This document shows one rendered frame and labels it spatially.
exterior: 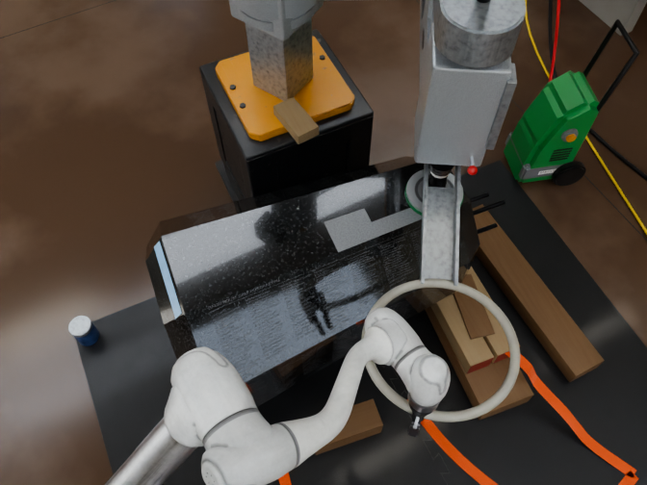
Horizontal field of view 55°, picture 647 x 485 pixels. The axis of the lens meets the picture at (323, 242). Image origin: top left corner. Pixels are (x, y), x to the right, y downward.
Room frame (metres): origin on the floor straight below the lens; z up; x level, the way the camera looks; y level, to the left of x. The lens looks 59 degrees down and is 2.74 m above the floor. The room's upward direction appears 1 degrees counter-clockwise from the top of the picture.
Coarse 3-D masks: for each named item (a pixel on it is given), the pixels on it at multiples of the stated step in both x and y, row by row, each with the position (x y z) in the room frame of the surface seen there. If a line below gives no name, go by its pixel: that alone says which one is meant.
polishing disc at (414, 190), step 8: (416, 176) 1.43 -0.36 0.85; (448, 176) 1.43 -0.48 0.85; (408, 184) 1.40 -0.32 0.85; (416, 184) 1.40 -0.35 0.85; (448, 184) 1.40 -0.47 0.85; (408, 192) 1.36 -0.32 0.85; (416, 192) 1.36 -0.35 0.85; (408, 200) 1.33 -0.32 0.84; (416, 200) 1.32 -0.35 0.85; (416, 208) 1.29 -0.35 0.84
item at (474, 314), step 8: (464, 280) 1.31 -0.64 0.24; (472, 280) 1.30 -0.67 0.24; (456, 296) 1.22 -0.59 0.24; (464, 296) 1.22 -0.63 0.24; (464, 304) 1.18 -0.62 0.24; (472, 304) 1.18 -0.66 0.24; (480, 304) 1.18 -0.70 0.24; (464, 312) 1.15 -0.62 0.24; (472, 312) 1.15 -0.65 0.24; (480, 312) 1.15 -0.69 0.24; (464, 320) 1.11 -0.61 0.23; (472, 320) 1.11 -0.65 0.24; (480, 320) 1.10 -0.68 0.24; (488, 320) 1.10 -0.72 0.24; (472, 328) 1.07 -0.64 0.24; (480, 328) 1.07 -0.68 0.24; (488, 328) 1.07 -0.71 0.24; (472, 336) 1.03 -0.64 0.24; (480, 336) 1.03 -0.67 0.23
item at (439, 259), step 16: (432, 192) 1.26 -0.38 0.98; (448, 192) 1.26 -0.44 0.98; (432, 208) 1.21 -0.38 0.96; (448, 208) 1.21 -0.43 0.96; (432, 224) 1.15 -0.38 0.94; (448, 224) 1.15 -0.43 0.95; (432, 240) 1.10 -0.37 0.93; (448, 240) 1.10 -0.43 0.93; (432, 256) 1.04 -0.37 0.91; (448, 256) 1.04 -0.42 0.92; (432, 272) 0.99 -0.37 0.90; (448, 272) 0.99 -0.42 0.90
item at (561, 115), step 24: (600, 48) 2.26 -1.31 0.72; (576, 72) 2.26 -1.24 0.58; (624, 72) 2.07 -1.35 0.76; (552, 96) 2.17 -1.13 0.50; (576, 96) 2.10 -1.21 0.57; (528, 120) 2.17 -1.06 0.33; (552, 120) 2.06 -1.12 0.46; (576, 120) 2.02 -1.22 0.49; (528, 144) 2.07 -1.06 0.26; (552, 144) 2.01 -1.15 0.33; (576, 144) 2.03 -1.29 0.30; (528, 168) 2.00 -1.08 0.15; (552, 168) 2.02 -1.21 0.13; (576, 168) 2.00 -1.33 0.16
